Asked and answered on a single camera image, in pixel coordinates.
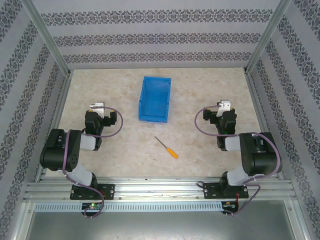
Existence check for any blue plastic bin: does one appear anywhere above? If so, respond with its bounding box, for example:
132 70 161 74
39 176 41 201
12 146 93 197
137 75 173 124

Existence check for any grey metal panel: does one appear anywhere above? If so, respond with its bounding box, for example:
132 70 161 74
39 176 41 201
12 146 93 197
23 211 302 240

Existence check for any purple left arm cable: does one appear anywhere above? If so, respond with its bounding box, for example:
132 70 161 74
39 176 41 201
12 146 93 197
62 106 124 220

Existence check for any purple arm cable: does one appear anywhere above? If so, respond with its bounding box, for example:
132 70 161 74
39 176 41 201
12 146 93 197
62 106 124 220
194 105 283 218

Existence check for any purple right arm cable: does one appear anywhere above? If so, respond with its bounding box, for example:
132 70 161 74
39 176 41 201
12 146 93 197
194 105 283 218

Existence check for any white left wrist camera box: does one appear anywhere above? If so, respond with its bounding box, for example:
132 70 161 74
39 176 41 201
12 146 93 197
89 101 106 119

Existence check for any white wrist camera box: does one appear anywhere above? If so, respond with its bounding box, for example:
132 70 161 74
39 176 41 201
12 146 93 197
215 99 232 117
89 101 106 119

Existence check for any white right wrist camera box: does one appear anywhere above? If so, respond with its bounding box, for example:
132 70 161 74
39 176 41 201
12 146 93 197
215 99 232 117

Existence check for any aluminium side rail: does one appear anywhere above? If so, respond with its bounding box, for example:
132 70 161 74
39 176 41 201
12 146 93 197
244 71 286 180
34 71 73 183

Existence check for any orange handled screwdriver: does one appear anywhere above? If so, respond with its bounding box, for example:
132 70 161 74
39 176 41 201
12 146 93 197
154 136 179 160

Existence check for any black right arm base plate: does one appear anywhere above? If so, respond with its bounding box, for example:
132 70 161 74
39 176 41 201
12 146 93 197
203 181 250 200

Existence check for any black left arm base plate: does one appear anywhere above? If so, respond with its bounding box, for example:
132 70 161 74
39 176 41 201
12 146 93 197
70 183 116 201

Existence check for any aluminium mounting rail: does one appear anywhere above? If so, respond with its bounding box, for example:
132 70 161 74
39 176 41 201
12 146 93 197
24 176 297 201

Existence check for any white slotted cable duct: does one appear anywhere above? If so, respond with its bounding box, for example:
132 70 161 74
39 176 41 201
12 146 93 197
33 201 224 213

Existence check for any aluminium frame post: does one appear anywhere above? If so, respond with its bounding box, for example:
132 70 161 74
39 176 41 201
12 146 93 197
244 0 293 74
20 0 73 76

